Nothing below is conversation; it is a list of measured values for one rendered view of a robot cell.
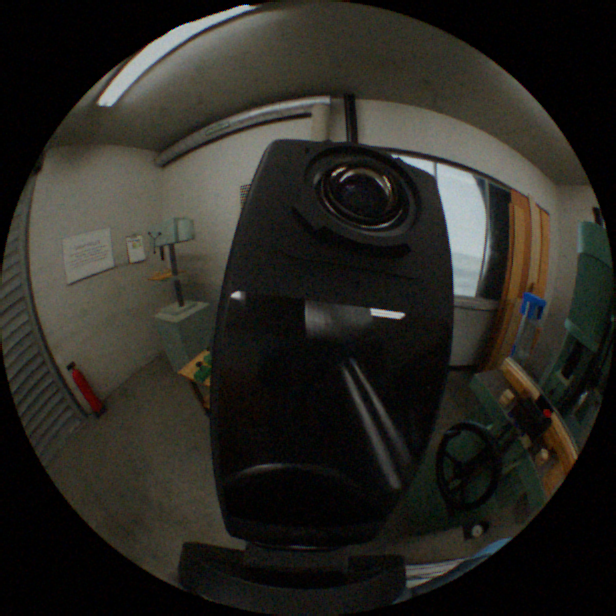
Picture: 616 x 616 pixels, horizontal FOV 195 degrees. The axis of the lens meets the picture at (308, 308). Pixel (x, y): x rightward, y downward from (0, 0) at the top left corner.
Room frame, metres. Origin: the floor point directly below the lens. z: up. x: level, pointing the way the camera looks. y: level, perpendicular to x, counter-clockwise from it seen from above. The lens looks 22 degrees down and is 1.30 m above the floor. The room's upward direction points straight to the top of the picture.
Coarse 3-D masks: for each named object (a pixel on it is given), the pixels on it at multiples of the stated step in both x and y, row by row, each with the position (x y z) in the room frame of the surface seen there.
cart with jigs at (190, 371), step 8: (208, 352) 1.00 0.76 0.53; (192, 360) 0.89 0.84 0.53; (200, 360) 0.90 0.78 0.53; (208, 360) 0.85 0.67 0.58; (184, 368) 0.79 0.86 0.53; (192, 368) 0.80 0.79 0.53; (200, 368) 0.74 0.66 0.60; (208, 368) 0.77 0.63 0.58; (184, 376) 0.73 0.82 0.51; (192, 376) 0.73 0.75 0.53; (200, 376) 0.69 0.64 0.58; (208, 376) 0.74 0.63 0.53; (192, 384) 0.76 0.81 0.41; (208, 384) 0.68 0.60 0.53; (200, 392) 0.79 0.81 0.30; (200, 400) 0.76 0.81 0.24; (208, 400) 0.82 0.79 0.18; (208, 408) 0.75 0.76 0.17; (208, 416) 0.77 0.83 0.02
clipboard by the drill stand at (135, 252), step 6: (132, 234) 1.53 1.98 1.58; (126, 240) 1.45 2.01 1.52; (132, 240) 1.53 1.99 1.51; (138, 240) 1.61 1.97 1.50; (126, 246) 1.45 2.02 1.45; (132, 246) 1.52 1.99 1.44; (138, 246) 1.60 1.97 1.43; (132, 252) 1.50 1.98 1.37; (138, 252) 1.58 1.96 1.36; (132, 258) 1.48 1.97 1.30; (138, 258) 1.56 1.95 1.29; (144, 258) 1.64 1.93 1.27
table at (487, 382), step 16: (480, 384) 0.29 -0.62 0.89; (496, 384) 0.25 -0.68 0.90; (480, 400) 0.25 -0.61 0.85; (496, 400) 0.19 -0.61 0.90; (512, 400) 0.16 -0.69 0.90; (496, 416) 0.15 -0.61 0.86; (528, 448) -0.03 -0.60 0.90; (544, 448) -0.09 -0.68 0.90; (512, 464) -0.03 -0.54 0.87; (528, 464) -0.08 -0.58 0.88; (544, 464) -0.14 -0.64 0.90; (528, 480) -0.13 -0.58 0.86; (560, 480) -0.26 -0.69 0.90; (528, 496) -0.19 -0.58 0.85; (544, 496) -0.23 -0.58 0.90
